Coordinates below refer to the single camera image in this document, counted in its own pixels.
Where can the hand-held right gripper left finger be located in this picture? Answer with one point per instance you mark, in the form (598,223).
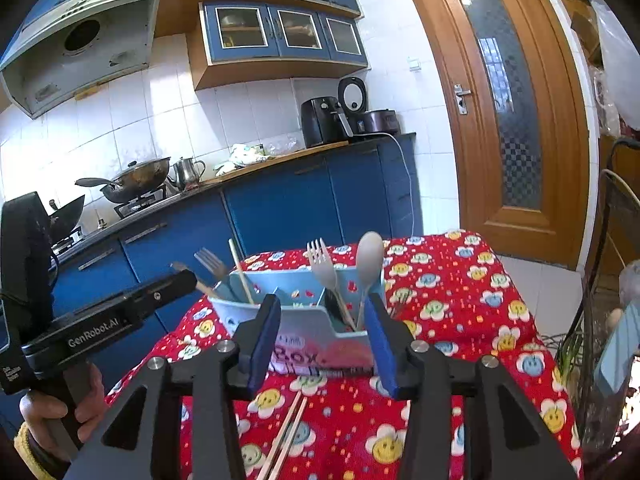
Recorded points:
(265,340)

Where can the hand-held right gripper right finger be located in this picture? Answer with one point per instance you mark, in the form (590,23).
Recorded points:
(380,345)

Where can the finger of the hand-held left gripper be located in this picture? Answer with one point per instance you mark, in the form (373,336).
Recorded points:
(165,290)

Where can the light blue utensil box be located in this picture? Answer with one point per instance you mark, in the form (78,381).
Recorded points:
(310,330)

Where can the beige plastic spoon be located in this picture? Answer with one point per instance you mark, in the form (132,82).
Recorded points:
(370,255)

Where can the beige plastic fork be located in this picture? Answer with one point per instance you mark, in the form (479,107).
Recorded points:
(320,265)

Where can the person's left forearm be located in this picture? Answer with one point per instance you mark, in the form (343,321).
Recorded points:
(27,452)

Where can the person's left hand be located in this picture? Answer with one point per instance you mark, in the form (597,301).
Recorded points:
(40,410)

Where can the metal fork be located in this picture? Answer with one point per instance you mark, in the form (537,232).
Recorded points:
(210,260)

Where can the black pan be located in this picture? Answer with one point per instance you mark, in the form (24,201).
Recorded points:
(67,217)

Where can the red floral tablecloth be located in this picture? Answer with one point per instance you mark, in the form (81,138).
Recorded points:
(450,285)

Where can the gas stove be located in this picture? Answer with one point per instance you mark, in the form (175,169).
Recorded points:
(140,200)

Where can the steel wok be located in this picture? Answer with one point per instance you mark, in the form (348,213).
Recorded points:
(140,175)

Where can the steel kettle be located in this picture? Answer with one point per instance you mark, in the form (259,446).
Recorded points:
(185,172)

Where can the blue base cabinets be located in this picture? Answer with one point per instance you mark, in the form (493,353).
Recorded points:
(280,200)

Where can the white kitchen cloth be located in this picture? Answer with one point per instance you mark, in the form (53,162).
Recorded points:
(242,155)

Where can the grey range hood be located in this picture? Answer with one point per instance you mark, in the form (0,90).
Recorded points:
(75,75)

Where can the wooden door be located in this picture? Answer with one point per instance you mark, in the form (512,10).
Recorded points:
(450,160)

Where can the dark pressure cooker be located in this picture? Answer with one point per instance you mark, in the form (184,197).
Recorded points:
(384,121)

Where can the black air fryer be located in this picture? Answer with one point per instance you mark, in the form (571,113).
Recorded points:
(320,122)

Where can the light blue cloth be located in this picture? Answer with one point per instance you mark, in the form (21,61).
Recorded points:
(617,355)

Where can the black rice cooker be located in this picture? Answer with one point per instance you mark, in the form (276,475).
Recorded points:
(352,92)

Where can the black metal chair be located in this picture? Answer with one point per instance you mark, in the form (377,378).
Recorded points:
(607,210)

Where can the white plastic bag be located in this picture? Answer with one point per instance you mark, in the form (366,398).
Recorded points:
(617,60)

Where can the wooden shelf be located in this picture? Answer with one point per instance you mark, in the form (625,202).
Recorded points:
(580,30)

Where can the glass-door wall cabinet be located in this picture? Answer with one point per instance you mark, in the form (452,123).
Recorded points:
(270,50)

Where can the white light switch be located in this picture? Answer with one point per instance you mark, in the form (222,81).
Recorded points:
(414,63)

